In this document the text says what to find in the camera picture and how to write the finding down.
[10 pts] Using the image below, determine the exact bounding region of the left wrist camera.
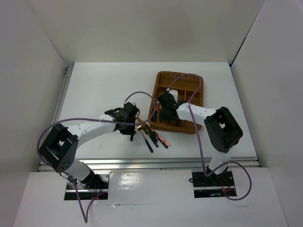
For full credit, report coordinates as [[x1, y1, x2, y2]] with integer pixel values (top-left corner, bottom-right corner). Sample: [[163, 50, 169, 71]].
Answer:
[[124, 101, 136, 106]]

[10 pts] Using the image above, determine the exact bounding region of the copper chopstick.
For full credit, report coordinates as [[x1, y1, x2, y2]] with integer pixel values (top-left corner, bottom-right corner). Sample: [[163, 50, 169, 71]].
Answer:
[[149, 128, 171, 147], [151, 129, 171, 147]]

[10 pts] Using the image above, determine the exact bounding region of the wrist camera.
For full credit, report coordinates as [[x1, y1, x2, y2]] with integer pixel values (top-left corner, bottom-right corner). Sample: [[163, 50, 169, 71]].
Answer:
[[124, 101, 136, 106], [167, 89, 178, 100]]

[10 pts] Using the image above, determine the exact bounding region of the brown wicker cutlery tray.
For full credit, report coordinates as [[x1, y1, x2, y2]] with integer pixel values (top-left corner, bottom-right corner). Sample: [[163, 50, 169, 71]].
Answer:
[[148, 71, 204, 134]]

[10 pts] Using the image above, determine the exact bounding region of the aluminium table frame rail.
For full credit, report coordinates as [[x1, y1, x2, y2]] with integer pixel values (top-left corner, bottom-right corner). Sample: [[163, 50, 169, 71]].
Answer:
[[37, 63, 260, 171]]

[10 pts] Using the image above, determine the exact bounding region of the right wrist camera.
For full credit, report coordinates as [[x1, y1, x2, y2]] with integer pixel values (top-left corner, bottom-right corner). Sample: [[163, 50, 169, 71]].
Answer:
[[167, 89, 178, 100]]

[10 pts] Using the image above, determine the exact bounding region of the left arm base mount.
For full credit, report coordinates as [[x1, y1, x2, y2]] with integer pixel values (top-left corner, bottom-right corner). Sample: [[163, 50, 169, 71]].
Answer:
[[60, 171, 111, 201]]

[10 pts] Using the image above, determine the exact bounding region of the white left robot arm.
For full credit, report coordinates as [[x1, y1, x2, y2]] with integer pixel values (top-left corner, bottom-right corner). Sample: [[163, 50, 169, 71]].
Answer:
[[38, 102, 140, 189]]

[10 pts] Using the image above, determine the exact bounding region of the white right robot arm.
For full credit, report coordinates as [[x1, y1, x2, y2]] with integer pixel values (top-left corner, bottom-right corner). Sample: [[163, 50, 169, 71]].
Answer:
[[157, 91, 243, 185]]

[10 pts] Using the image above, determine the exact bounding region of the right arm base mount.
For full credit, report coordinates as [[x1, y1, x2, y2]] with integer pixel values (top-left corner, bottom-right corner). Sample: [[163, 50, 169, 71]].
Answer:
[[189, 171, 237, 198]]

